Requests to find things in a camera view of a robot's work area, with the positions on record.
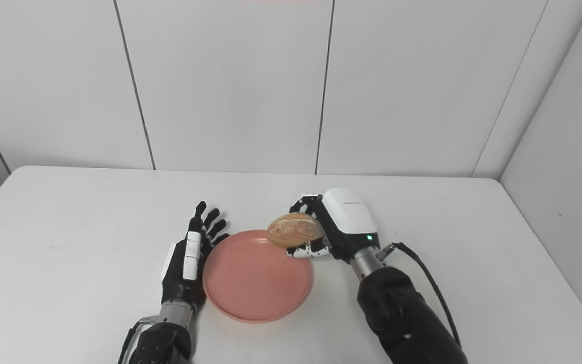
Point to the golden crusty bread roll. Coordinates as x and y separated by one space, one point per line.
293 230

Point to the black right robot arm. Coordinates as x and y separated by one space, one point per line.
402 313

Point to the pink round plate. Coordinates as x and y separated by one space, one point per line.
255 283

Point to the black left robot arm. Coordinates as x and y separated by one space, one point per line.
164 338

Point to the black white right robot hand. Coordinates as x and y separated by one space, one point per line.
349 222

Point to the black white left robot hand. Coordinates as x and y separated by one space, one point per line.
180 283

